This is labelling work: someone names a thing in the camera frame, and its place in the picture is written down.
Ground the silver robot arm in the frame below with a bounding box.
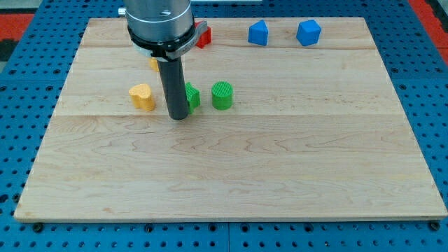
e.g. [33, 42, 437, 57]
[118, 0, 208, 120]

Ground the yellow heart block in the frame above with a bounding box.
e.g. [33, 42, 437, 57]
[128, 83, 155, 111]

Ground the yellow hexagon block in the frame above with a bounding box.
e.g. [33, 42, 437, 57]
[148, 57, 159, 72]

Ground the blue cube block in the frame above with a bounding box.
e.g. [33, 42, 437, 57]
[296, 20, 321, 46]

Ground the green cylinder block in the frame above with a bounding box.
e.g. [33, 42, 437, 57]
[211, 81, 233, 110]

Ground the red block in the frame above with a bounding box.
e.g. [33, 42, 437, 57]
[195, 21, 212, 48]

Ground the black and grey clamp ring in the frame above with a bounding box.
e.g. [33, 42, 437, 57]
[127, 21, 208, 61]

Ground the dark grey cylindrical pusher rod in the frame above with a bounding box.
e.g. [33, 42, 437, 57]
[157, 57, 189, 120]

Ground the wooden board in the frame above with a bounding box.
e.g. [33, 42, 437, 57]
[14, 17, 447, 223]

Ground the green star block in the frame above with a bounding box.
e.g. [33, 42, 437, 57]
[185, 82, 201, 114]

